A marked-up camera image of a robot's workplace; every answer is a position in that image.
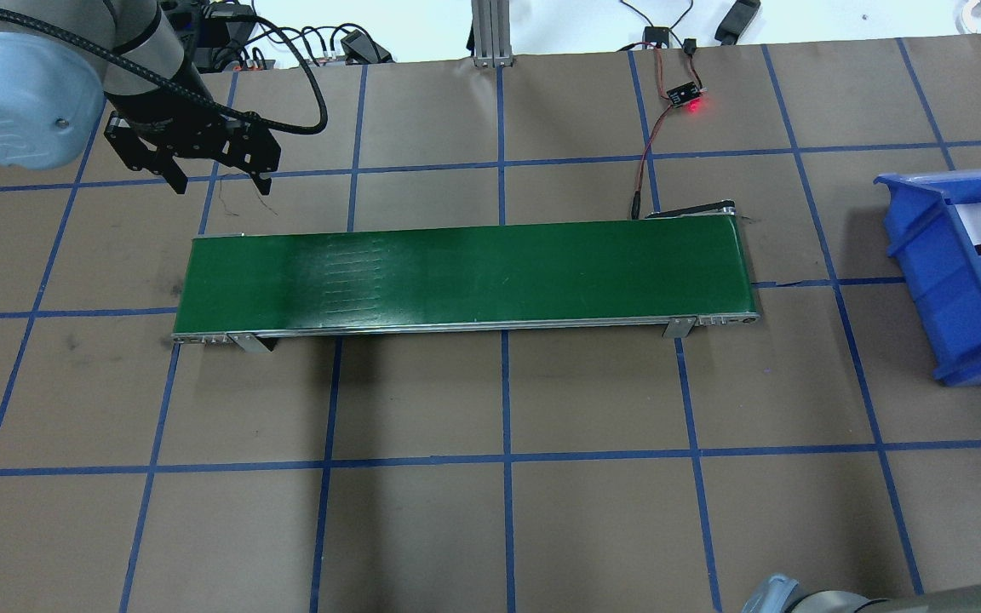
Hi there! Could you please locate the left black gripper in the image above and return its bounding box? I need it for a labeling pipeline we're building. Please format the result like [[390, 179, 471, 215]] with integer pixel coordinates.
[[105, 110, 281, 197]]

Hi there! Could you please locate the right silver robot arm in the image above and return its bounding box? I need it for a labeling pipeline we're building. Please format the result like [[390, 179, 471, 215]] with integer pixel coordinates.
[[741, 574, 981, 612]]

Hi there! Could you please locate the small red led board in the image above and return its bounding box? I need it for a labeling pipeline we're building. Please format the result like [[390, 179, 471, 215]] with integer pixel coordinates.
[[666, 81, 706, 109]]

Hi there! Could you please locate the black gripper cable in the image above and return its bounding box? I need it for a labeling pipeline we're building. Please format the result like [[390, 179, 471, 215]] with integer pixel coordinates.
[[0, 0, 330, 135]]

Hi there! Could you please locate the black inline switch box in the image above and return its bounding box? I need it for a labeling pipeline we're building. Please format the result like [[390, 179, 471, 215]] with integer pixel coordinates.
[[642, 25, 671, 48]]

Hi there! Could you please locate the black power adapter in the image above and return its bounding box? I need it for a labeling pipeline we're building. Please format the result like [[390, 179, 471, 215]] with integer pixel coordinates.
[[161, 1, 256, 73]]

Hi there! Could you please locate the green conveyor belt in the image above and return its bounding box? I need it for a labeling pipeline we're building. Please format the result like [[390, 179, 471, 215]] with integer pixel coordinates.
[[171, 206, 760, 352]]

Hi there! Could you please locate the aluminium frame post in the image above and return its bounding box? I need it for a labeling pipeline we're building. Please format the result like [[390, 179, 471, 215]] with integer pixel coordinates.
[[471, 0, 514, 69]]

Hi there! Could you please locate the blue plastic bin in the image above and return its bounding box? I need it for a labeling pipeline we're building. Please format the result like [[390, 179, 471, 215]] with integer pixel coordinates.
[[875, 169, 981, 387]]

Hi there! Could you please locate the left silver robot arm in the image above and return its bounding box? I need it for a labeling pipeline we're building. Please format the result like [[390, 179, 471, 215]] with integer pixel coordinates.
[[0, 1, 281, 195]]

